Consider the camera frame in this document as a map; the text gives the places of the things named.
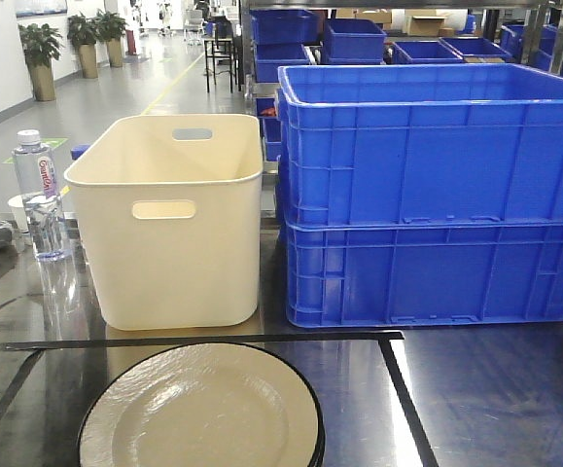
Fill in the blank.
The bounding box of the beige textured plate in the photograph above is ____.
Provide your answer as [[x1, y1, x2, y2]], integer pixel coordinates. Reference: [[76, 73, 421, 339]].
[[78, 342, 326, 466]]

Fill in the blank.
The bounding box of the lower large blue crate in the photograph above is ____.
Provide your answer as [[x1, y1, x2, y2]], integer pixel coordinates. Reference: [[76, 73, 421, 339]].
[[285, 223, 563, 328]]

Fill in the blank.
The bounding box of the large blue crate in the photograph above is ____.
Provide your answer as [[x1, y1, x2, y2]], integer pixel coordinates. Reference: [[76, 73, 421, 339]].
[[285, 223, 563, 328], [279, 63, 563, 228]]

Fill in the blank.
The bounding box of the cream plastic basket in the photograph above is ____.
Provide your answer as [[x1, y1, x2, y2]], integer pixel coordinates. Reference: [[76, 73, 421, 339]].
[[64, 114, 263, 331]]

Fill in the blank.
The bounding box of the upper large blue crate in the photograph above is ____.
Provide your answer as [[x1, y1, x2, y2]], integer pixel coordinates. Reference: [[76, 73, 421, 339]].
[[279, 63, 563, 228]]

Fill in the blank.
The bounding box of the clear water bottle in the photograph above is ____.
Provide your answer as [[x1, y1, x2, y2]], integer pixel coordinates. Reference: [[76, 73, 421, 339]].
[[12, 129, 72, 262]]

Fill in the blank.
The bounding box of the white paper cup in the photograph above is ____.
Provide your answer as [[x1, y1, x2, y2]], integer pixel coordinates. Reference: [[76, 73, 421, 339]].
[[8, 195, 29, 234]]

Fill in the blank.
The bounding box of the far potted plant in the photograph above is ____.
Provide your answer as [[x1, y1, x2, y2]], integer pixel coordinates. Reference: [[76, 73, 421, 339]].
[[95, 10, 126, 68]]

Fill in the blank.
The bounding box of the potted plant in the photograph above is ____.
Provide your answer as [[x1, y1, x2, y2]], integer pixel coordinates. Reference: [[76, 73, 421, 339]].
[[95, 10, 126, 68], [67, 14, 98, 79], [18, 23, 62, 101]]

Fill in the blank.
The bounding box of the middle potted plant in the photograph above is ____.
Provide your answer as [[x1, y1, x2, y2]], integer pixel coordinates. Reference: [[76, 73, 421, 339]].
[[67, 14, 98, 79]]

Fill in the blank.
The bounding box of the near potted plant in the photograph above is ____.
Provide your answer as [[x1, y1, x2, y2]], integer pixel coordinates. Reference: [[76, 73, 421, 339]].
[[18, 23, 62, 101]]

